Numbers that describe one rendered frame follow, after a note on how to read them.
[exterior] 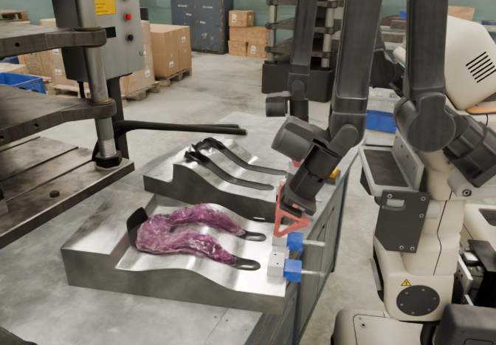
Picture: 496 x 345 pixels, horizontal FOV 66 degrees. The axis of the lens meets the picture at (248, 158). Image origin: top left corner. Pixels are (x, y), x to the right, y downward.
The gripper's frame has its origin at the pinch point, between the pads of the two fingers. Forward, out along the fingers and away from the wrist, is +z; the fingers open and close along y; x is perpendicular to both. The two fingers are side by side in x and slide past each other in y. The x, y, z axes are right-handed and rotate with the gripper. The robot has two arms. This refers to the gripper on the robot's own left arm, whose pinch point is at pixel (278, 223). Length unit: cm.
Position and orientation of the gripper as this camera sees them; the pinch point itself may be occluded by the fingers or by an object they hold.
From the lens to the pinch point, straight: 81.3
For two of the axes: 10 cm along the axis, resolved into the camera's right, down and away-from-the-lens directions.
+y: -1.2, 4.2, -9.0
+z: -4.6, 7.8, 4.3
